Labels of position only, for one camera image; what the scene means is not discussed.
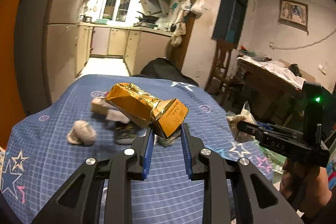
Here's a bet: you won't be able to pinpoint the hanging plastic bags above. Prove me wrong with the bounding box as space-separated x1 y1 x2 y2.
170 0 205 48

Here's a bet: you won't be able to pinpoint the black face product packet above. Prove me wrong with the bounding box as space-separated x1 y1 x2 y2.
114 122 142 145

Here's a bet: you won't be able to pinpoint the gold foil snack bag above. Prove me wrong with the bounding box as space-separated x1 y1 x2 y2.
104 83 189 139

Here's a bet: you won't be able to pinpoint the wooden chair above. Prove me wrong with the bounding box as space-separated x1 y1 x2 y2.
205 39 235 105

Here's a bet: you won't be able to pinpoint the grey refrigerator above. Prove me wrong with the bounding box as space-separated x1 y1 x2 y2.
14 0 83 115

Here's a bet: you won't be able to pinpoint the beige kitchen counter cabinets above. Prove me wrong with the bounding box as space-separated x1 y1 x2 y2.
75 22 171 75

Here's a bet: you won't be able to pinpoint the beige rolled towel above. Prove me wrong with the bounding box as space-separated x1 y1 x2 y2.
67 120 97 146

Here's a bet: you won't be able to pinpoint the black wok on stove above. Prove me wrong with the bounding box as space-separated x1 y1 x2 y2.
137 11 159 24

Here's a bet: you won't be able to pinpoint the wooden side table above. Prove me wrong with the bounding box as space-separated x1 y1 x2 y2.
236 57 303 126

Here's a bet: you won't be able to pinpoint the orange wooden cabinet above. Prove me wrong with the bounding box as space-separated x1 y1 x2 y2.
0 0 25 148

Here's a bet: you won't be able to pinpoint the framed elephant picture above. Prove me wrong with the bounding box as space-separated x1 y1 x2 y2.
278 0 308 32

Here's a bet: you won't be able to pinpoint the range hood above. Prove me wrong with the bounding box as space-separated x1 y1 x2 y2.
140 0 170 17

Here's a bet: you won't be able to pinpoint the person's right hand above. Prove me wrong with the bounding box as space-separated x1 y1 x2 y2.
280 159 332 217

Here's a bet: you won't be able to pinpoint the blue checked tablecloth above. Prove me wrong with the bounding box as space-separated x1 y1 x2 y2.
1 75 263 223

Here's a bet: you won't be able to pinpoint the tan sponge block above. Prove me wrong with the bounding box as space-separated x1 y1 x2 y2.
91 97 114 116

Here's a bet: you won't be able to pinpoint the white crumpled tissue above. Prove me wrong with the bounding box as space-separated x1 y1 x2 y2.
106 109 130 124

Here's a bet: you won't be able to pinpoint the black bag behind table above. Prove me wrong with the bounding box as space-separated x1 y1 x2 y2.
133 57 199 86

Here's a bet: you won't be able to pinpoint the clear bag of crumbs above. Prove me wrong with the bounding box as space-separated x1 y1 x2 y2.
225 101 259 143

